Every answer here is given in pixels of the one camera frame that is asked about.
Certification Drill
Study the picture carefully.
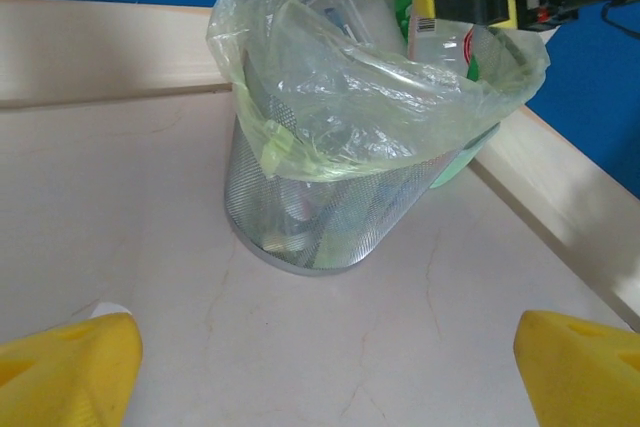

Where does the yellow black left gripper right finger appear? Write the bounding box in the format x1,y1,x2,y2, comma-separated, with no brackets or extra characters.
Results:
514,309,640,427

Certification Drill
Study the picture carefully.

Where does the green lined trash bin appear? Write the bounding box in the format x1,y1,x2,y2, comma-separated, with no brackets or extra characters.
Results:
206,0,552,184

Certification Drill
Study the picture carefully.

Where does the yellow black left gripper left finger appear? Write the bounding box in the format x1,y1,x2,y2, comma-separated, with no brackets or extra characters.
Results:
0,311,145,427

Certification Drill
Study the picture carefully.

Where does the silver mesh waste bin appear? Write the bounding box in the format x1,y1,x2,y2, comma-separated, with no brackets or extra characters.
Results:
222,44,459,279

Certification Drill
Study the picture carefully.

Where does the mint green lidded box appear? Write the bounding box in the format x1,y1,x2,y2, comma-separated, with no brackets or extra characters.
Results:
428,119,503,191

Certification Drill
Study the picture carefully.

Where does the clear plastic tray box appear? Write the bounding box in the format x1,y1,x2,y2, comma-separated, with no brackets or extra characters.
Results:
304,0,405,53

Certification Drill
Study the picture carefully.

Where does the thin black right gripper cable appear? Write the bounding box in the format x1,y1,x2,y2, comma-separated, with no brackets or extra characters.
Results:
599,0,640,39

